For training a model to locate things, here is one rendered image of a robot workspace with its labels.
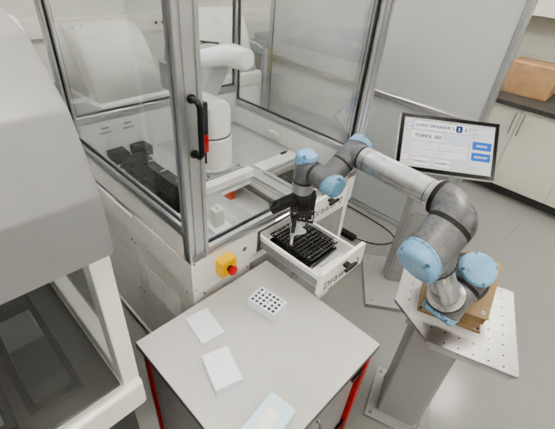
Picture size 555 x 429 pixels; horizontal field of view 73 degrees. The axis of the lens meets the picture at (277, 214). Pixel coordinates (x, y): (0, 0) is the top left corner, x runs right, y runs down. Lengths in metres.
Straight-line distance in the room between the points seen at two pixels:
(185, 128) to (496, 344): 1.32
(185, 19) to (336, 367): 1.12
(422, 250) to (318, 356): 0.59
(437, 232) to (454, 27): 2.03
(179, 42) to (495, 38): 2.10
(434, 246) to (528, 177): 3.34
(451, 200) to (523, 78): 3.39
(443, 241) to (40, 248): 0.83
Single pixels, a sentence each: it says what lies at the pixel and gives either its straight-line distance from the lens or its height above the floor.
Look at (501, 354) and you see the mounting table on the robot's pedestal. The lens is 1.64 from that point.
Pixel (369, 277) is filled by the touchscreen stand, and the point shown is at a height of 0.03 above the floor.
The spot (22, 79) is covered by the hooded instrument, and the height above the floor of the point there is 1.68.
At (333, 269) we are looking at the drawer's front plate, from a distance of 1.43.
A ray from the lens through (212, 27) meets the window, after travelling 1.10.
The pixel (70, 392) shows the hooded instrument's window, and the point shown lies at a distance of 1.05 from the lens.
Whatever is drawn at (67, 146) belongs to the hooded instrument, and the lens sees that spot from 0.71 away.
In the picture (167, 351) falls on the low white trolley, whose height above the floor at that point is 0.76.
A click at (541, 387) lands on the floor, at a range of 2.73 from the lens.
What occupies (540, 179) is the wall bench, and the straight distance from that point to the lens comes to 4.25.
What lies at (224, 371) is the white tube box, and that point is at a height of 0.81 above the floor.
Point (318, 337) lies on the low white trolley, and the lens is 1.42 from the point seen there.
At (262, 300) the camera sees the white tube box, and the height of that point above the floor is 0.79.
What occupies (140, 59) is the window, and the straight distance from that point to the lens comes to 1.22.
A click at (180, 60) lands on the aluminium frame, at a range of 1.04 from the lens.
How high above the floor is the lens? 1.88
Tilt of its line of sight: 36 degrees down
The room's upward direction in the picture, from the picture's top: 5 degrees clockwise
